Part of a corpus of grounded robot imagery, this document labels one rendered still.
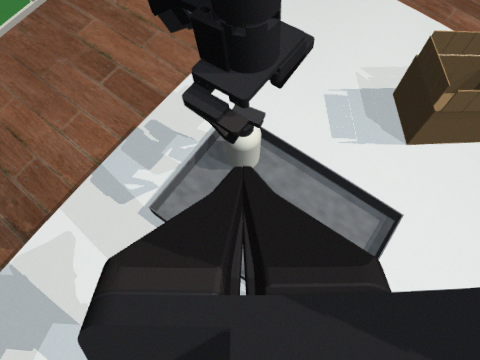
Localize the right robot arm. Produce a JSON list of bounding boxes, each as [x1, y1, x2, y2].
[[148, 0, 281, 72]]

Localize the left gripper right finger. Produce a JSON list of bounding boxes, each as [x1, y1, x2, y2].
[[243, 166, 391, 295]]

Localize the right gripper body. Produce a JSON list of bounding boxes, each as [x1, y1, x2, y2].
[[182, 6, 314, 122]]

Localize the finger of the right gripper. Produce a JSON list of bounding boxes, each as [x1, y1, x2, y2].
[[270, 45, 314, 89], [184, 103, 249, 144]]

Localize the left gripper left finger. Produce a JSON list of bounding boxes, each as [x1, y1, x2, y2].
[[92, 166, 243, 298]]

